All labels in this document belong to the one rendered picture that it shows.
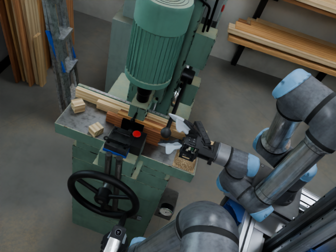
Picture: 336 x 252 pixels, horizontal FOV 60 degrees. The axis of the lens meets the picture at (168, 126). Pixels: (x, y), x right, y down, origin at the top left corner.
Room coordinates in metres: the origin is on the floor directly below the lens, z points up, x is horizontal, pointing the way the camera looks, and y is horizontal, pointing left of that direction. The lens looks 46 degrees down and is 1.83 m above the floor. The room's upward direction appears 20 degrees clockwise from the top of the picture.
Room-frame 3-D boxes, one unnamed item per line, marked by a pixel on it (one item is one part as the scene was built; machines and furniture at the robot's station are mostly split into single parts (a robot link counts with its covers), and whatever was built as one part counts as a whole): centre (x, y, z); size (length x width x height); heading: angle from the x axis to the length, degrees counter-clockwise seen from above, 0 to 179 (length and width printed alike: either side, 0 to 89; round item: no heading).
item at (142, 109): (0.89, 0.13, 0.99); 0.14 x 0.07 x 0.09; 179
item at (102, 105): (0.87, 0.05, 0.92); 0.55 x 0.02 x 0.04; 89
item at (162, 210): (0.65, -0.12, 0.65); 0.06 x 0.04 x 0.08; 89
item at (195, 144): (0.67, -0.12, 1.09); 0.12 x 0.09 x 0.08; 89
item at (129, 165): (0.68, 0.13, 0.91); 0.15 x 0.14 x 0.09; 89
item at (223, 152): (0.68, -0.20, 1.09); 0.08 x 0.05 x 0.08; 179
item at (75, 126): (0.76, 0.13, 0.87); 0.61 x 0.30 x 0.06; 89
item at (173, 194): (0.72, -0.12, 0.58); 0.12 x 0.08 x 0.08; 179
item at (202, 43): (1.08, -0.02, 1.22); 0.09 x 0.08 x 0.15; 179
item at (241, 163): (0.68, -0.28, 1.09); 0.11 x 0.08 x 0.09; 89
